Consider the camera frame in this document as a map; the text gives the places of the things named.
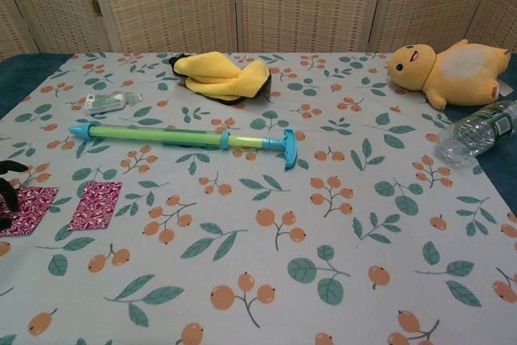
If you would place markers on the floral printed tablecloth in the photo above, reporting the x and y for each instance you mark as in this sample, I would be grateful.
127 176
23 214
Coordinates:
258 240

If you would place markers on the yellow black cloth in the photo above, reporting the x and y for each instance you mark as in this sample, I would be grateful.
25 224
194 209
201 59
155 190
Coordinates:
218 74

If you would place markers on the clear plastic water bottle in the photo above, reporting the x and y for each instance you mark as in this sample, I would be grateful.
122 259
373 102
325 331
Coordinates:
468 135

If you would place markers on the woven folding screen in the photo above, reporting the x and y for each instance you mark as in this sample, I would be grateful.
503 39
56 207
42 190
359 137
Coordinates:
169 5

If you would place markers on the green blue water pump toy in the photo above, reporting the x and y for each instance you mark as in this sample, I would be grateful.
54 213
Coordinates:
161 135

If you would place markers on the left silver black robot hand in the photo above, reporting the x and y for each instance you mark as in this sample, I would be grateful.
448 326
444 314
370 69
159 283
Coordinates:
9 199

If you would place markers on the yellow plush toy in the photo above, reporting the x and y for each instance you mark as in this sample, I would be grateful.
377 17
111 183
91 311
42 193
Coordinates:
456 78

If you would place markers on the brass screen hinge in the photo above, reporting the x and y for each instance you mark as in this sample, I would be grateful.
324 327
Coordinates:
95 6

